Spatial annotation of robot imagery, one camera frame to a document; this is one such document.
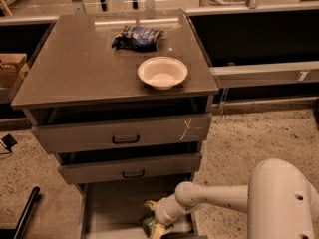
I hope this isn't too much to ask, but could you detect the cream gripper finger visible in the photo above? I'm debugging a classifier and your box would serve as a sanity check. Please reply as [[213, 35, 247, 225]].
[[152, 224, 165, 239], [143, 200, 157, 211]]

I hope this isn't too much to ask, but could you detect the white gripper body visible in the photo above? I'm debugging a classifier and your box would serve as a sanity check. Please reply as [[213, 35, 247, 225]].
[[155, 194, 190, 225]]

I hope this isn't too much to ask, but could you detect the green jalapeno chip bag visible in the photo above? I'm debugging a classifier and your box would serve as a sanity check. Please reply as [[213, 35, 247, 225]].
[[140, 216, 173, 239]]

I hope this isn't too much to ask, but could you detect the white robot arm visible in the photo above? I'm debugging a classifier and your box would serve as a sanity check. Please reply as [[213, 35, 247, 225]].
[[140, 158, 319, 239]]

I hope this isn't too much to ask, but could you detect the bottom grey drawer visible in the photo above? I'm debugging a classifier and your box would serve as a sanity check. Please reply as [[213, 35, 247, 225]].
[[79, 173, 208, 239]]

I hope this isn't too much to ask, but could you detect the grey drawer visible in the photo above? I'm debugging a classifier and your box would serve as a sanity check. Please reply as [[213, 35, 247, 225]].
[[79, 173, 208, 239], [58, 152, 202, 184], [32, 114, 211, 153]]

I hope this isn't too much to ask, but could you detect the middle grey drawer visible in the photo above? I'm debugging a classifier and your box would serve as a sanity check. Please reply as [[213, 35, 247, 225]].
[[58, 152, 202, 184]]

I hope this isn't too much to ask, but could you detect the grey drawer cabinet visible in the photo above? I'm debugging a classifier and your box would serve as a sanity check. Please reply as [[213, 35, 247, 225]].
[[12, 11, 217, 232]]

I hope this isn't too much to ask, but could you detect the top grey drawer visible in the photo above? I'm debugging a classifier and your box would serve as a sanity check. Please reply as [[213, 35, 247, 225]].
[[32, 114, 211, 153]]

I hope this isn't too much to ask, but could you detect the blue chip bag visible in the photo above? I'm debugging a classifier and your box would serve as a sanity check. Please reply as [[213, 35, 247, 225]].
[[112, 26, 164, 52]]

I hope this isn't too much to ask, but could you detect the white bowl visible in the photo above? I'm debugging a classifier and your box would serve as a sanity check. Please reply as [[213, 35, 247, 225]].
[[138, 57, 188, 90]]

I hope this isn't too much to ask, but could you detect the black bar on floor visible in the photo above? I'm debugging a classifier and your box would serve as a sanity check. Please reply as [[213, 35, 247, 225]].
[[0, 186, 40, 239]]

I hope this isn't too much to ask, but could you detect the black floor device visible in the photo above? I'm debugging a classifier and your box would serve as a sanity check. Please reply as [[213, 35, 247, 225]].
[[0, 134, 18, 153]]

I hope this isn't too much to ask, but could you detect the cardboard box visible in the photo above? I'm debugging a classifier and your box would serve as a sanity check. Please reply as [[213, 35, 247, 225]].
[[0, 53, 30, 88]]

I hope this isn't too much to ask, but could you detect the grey low wall rail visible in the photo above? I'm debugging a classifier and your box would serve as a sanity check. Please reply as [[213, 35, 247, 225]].
[[209, 61, 319, 89]]

